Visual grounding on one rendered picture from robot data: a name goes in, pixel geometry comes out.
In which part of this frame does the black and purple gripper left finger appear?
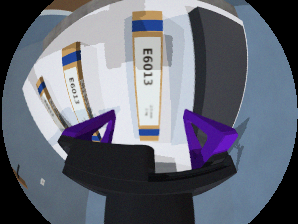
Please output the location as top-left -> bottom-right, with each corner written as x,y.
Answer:
61,109 -> 116,143

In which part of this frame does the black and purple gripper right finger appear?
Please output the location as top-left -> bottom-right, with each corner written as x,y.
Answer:
183,109 -> 238,169

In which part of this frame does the white welding electrode pack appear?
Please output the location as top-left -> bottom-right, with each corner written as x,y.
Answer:
62,42 -> 102,142
132,11 -> 163,141
36,76 -> 69,133

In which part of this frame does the black low platform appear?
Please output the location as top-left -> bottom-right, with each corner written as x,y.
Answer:
188,6 -> 247,127

